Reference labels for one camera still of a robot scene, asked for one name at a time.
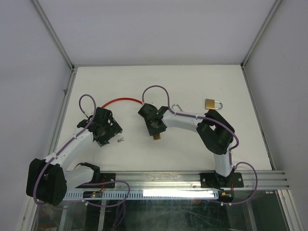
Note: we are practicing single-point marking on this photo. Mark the right aluminium frame post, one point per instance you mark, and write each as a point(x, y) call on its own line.
point(270, 15)

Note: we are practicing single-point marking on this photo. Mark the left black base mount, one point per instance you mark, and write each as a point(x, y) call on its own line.
point(106, 180)

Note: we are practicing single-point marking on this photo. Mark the small brass padlock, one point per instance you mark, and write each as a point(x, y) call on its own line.
point(156, 137)

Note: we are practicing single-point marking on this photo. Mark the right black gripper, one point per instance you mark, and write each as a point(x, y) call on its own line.
point(152, 131)

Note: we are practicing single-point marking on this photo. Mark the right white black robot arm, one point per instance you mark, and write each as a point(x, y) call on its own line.
point(215, 132)

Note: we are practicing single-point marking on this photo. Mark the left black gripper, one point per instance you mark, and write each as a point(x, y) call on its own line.
point(114, 129)

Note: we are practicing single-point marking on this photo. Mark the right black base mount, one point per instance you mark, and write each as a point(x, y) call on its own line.
point(214, 180)

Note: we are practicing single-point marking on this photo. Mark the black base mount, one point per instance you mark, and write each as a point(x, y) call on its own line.
point(214, 180)
point(106, 180)

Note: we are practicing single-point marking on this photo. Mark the aluminium front rail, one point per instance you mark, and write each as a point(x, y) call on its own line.
point(262, 180)

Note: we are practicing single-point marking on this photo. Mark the grey slotted cable duct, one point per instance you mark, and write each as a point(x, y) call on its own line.
point(152, 194)

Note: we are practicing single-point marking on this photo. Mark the left aluminium frame post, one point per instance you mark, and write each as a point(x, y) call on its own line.
point(52, 33)

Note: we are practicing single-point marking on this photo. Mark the aluminium frame post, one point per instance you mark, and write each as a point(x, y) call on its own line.
point(52, 33)
point(270, 15)

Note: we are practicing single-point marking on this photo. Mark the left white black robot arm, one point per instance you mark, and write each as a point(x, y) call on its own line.
point(49, 178)

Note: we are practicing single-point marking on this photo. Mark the wide brass padlock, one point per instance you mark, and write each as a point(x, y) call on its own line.
point(211, 104)

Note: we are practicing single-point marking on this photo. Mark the red cable lock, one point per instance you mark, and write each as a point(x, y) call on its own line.
point(122, 99)

